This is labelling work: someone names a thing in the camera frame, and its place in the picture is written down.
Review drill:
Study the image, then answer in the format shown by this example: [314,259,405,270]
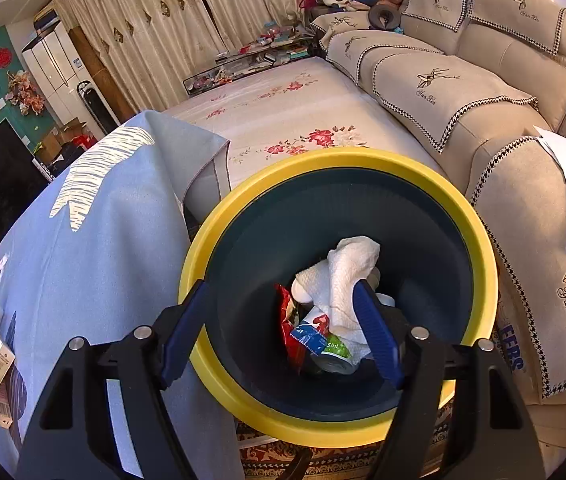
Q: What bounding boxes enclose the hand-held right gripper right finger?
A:
[353,279,546,480]

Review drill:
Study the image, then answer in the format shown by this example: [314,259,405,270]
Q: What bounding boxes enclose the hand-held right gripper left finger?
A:
[16,279,209,480]

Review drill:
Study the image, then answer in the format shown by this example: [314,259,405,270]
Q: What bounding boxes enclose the white paper towel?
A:
[293,236,381,366]

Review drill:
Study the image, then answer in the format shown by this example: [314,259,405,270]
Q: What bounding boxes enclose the white blue toothpaste tube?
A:
[290,310,344,356]

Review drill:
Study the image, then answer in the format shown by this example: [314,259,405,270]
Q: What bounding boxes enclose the red snack packet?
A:
[275,284,309,371]

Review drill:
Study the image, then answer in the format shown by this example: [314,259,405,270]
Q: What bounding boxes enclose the yellow rimmed dark trash bin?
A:
[178,147,500,448]

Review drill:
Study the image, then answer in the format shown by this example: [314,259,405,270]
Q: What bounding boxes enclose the blue tablecloth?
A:
[0,109,246,480]

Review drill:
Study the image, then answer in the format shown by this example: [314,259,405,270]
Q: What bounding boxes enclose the white bag blue letters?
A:
[498,320,528,373]

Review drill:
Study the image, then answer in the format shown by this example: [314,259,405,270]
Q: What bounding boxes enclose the patterned red rug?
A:
[235,400,464,480]

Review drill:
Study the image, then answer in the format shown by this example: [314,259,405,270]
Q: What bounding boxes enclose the open cardboard box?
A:
[56,117,96,153]
[38,130,64,163]

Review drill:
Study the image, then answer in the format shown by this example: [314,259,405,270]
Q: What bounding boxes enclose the beige sofa with deer covers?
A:
[310,0,566,461]

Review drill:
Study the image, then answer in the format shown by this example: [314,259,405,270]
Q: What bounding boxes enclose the white tower fan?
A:
[77,80,114,133]

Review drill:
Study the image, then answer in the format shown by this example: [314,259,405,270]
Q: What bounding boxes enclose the floral bed sheet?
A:
[163,55,451,201]

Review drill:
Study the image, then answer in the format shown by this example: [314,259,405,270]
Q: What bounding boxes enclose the cluttered low shelf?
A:
[183,22,314,96]

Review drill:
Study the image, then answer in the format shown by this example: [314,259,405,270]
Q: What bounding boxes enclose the white tall cabinet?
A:
[22,25,94,126]

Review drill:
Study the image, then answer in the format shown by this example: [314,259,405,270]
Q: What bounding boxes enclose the grey neck pillow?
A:
[368,2,403,31]

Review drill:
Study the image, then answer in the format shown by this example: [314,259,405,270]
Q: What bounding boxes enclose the artificial flower wall decoration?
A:
[7,71,46,116]

